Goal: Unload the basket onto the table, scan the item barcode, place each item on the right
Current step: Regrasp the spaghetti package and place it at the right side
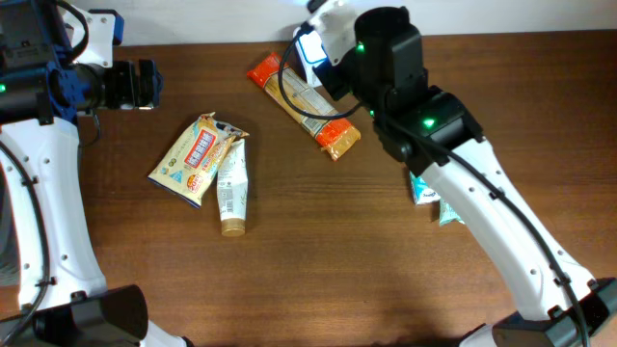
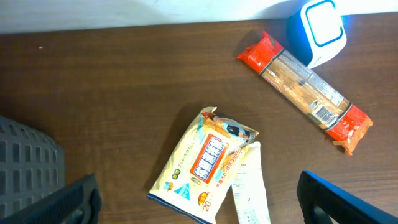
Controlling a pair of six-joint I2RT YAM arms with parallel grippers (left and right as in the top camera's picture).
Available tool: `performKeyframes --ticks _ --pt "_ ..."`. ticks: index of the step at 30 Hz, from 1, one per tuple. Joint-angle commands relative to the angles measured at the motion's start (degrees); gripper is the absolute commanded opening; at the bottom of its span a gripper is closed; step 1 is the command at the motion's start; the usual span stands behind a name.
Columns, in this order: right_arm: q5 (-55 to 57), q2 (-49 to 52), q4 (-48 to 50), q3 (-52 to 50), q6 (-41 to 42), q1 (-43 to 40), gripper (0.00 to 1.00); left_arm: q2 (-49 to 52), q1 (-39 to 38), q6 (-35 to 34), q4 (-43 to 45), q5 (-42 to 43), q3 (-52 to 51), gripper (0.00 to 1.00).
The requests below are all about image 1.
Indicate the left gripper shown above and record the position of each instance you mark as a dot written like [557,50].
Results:
[130,94]

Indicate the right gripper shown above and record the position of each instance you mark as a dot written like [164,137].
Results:
[330,78]

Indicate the orange spaghetti pasta packet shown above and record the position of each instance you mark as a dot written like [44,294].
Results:
[334,136]

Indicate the white tube with gold cap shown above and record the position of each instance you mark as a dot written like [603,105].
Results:
[232,191]

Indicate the small teal tissue pack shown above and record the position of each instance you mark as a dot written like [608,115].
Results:
[421,192]

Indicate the teal snack pouch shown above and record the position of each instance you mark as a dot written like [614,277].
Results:
[448,214]

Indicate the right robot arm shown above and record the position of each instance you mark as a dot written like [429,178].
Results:
[377,57]

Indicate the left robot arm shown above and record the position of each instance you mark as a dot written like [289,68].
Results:
[57,64]

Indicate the white barcode scanner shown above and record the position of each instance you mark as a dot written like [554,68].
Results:
[310,52]

